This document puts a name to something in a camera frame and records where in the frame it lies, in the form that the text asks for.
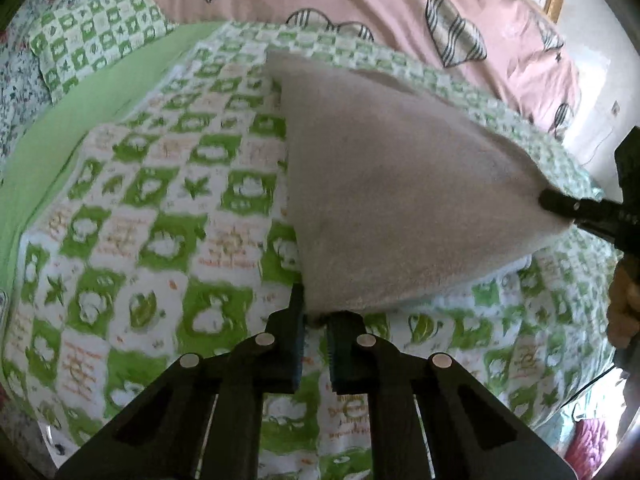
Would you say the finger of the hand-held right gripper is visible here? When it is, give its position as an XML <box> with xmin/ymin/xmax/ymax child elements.
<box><xmin>539</xmin><ymin>189</ymin><xmax>626</xmax><ymax>241</ymax></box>

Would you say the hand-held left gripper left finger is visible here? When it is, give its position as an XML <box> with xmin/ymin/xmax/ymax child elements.
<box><xmin>55</xmin><ymin>282</ymin><xmax>307</xmax><ymax>480</ymax></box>

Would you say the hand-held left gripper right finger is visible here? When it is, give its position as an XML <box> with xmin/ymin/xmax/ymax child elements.
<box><xmin>325</xmin><ymin>310</ymin><xmax>576</xmax><ymax>480</ymax></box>

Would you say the beige knit sweater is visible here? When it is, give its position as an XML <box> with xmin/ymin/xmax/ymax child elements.
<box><xmin>264</xmin><ymin>49</ymin><xmax>581</xmax><ymax>317</ymax></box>

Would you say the person's right hand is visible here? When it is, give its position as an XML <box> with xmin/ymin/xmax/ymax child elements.
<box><xmin>606</xmin><ymin>259</ymin><xmax>640</xmax><ymax>350</ymax></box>

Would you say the green checkered blanket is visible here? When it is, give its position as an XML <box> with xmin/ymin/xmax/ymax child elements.
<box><xmin>0</xmin><ymin>20</ymin><xmax>626</xmax><ymax>480</ymax></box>

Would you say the pink cloth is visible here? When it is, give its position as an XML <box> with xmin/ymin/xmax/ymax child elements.
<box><xmin>570</xmin><ymin>417</ymin><xmax>612</xmax><ymax>467</ymax></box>

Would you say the green checkered pillow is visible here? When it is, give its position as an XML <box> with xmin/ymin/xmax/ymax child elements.
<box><xmin>27</xmin><ymin>0</ymin><xmax>178</xmax><ymax>103</ymax></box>

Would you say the floral bed sheet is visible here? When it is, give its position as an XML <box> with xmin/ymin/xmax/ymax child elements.
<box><xmin>0</xmin><ymin>0</ymin><xmax>151</xmax><ymax>161</ymax></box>

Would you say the black cable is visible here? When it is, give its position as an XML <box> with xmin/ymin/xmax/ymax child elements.
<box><xmin>570</xmin><ymin>357</ymin><xmax>621</xmax><ymax>423</ymax></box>

